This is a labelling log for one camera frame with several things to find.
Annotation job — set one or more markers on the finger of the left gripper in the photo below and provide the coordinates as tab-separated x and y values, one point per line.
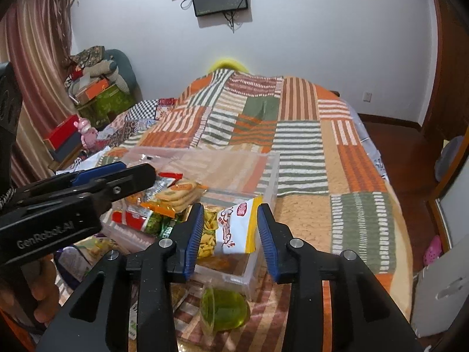
119	185
84	177

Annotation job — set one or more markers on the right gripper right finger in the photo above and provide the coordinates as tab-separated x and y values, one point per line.
364	316

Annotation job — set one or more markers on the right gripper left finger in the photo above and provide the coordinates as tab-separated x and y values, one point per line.
96	316

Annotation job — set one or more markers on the red white snack bag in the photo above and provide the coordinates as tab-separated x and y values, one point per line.
132	214

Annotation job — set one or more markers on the round cookie pack orange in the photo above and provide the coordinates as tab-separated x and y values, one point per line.
175	199

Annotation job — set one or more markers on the green peas snack bag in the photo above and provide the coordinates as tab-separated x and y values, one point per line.
160	226

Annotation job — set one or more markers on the yellow white chips bag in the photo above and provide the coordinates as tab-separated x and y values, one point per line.
231	230

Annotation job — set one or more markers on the green jelly cup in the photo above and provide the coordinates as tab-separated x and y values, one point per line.
222	310

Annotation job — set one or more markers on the blue snack bag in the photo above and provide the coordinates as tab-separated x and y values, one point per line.
71	265

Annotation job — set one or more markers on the person left hand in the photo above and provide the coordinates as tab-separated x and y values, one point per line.
43	290

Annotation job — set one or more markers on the white plastic bag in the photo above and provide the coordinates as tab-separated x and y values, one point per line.
88	163

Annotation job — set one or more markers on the pink bunny toy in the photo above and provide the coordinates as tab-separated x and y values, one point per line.
89	136

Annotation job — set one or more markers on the red gift box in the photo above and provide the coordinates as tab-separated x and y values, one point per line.
60	134

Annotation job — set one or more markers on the green patterned box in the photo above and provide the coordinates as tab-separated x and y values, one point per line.
106	106

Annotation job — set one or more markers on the white suitcase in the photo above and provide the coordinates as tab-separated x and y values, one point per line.
441	291

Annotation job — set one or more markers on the orange cardboard box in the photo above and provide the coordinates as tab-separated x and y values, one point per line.
92	91

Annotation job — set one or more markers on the pink slipper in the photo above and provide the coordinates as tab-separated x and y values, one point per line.
433	251

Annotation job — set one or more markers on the clear plastic storage bin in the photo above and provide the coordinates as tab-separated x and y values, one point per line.
229	184

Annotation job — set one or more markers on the grey stuffed pillow pile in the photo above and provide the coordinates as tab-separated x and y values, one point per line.
97	61

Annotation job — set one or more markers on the patchwork striped bed quilt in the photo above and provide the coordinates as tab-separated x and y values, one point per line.
329	191

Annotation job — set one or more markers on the yellow hoop behind bed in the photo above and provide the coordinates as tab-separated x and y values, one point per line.
228	63

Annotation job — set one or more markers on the red striped curtain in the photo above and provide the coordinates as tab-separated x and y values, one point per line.
36	38

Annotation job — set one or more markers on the wooden door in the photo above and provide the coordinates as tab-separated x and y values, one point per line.
447	114

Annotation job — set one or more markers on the wall power socket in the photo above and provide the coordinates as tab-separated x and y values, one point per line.
367	96

